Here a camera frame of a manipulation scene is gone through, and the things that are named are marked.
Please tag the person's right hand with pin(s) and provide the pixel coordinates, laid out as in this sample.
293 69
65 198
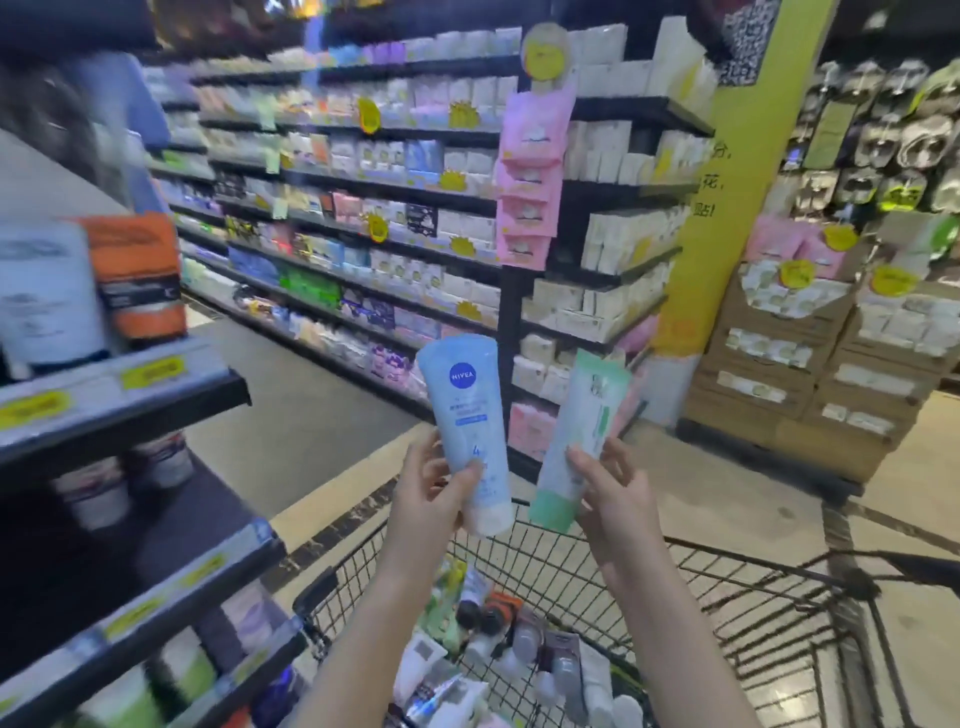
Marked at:
622 517

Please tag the person's left hand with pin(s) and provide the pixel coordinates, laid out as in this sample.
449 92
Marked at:
420 510

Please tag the person's left thumb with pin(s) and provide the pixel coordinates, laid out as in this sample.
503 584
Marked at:
469 484

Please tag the person's right thumb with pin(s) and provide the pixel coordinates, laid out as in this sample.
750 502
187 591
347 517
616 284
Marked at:
585 471

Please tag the pale green cosmetic tube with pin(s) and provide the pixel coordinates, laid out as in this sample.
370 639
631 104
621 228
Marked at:
586 409

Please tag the blue cosmetic tube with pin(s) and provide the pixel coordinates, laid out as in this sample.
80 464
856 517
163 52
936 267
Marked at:
459 394

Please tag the person's right forearm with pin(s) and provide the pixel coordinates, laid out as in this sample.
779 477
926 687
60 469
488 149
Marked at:
667 637

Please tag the person's left forearm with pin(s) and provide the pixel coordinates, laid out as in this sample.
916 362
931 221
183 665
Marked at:
367 637

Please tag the pile of cosmetic items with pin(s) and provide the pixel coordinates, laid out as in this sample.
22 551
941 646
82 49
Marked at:
525 645

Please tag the long black aisle shelving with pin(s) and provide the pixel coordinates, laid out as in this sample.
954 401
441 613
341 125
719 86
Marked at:
517 300

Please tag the stack of cardboard boxes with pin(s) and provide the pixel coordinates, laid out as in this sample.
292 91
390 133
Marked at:
787 397

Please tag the yellow pillar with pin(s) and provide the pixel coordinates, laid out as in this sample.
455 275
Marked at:
720 225

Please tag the hanging strip of pink packets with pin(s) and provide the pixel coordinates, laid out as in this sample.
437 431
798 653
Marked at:
531 187

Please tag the pile of pink packs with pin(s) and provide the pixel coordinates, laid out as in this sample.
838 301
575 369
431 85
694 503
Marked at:
787 244

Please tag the white jar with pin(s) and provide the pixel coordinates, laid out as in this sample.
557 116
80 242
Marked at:
94 493
163 459

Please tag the rows of boxed shelf products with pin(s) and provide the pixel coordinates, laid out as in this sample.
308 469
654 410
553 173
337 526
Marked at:
390 165

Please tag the yellow price tag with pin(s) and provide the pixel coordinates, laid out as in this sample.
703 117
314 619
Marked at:
34 409
154 373

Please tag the orange and black tube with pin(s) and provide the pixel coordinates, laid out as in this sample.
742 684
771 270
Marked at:
142 285

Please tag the black shelf unit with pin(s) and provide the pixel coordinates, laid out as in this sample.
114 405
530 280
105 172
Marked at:
67 570

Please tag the green and white tubes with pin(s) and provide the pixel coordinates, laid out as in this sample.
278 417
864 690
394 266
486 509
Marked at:
120 701

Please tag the round yellow sign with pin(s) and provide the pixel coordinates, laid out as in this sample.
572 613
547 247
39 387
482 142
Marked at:
547 54

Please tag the rack of hanging packaged goods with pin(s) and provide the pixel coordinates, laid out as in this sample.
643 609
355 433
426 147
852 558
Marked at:
885 135

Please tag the large white tube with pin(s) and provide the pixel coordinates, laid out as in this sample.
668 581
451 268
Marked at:
49 300

